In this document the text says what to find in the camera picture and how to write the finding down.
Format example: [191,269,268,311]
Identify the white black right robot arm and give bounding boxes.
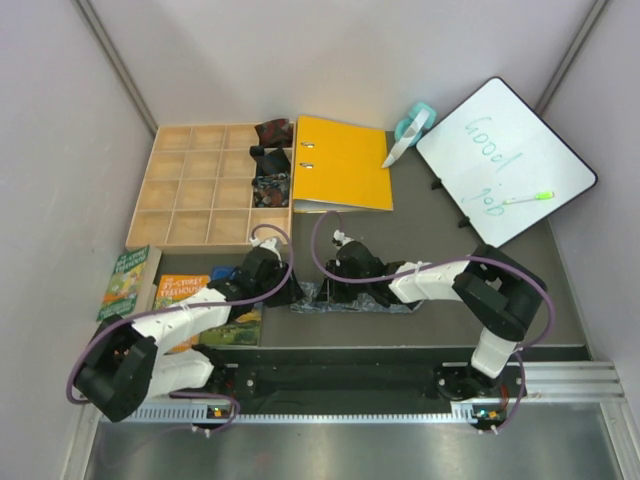
[320,231,546,401]

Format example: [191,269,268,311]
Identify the green children's book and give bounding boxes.
[97,245,162,322]

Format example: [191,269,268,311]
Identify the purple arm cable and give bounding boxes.
[66,224,293,436]
[311,210,556,435]

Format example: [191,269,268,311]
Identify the aluminium frame rail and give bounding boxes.
[126,361,624,433]

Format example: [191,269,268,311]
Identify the green whiteboard marker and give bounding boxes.
[502,191,555,205]

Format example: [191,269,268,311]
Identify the grey blue patterned tie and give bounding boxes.
[290,282,423,314]

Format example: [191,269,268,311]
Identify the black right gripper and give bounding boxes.
[316,260,370,304]

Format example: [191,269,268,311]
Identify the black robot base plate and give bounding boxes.
[204,347,471,399]

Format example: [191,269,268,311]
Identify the blue Animal Farm book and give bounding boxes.
[198,266,266,347]

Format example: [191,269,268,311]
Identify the floral rolled tie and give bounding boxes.
[252,173,291,208]

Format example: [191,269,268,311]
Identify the white whiteboard black frame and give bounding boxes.
[416,77,598,247]

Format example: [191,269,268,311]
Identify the dark red rolled tie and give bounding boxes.
[254,118,294,148]

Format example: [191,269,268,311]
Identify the orange book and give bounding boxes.
[152,273,211,356]

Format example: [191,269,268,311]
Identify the yellow ring binder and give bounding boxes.
[292,115,393,213]

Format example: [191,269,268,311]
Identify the teal white cat-ear headphones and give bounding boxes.
[382,102,437,169]

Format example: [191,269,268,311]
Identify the wooden compartment tray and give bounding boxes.
[125,123,292,254]

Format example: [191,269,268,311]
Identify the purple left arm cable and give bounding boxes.
[66,224,293,436]

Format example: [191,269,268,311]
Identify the dark blue striped rolled tie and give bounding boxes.
[249,146,291,177]

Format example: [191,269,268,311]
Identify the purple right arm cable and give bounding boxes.
[311,210,556,435]

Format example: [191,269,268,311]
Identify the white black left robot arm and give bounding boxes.
[66,237,302,422]

